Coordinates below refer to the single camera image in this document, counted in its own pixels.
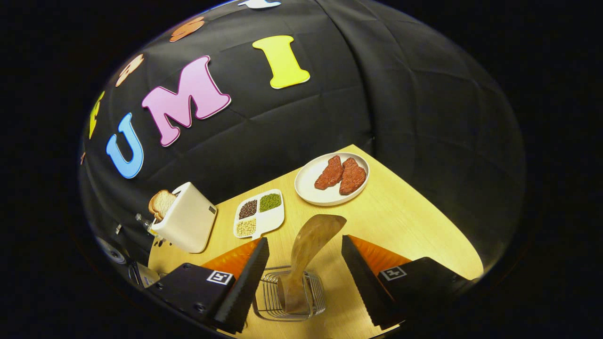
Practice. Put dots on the red meat piece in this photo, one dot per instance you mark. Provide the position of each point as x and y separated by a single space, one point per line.
353 176
330 173

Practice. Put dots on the black backdrop cloth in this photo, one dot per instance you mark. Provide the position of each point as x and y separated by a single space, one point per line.
400 94

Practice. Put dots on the dark grey rice cooker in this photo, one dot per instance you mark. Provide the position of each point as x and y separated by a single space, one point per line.
141 275

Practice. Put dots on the small glass bottle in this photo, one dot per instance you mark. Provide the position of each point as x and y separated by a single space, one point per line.
143 221

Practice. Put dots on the round white plate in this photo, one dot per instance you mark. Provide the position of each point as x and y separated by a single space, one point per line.
308 181

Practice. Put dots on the wooden spoon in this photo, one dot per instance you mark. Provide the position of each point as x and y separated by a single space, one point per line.
306 249

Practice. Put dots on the white toaster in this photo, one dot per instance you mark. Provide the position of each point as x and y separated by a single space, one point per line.
188 221

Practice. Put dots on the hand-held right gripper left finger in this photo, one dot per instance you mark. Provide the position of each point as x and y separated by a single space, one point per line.
245 287

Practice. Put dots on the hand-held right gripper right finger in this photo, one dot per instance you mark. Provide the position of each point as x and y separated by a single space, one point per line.
365 287

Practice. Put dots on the toast bread slice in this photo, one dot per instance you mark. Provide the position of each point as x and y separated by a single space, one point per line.
162 203

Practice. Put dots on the white divided grain tray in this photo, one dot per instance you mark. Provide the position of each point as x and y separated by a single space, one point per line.
271 219

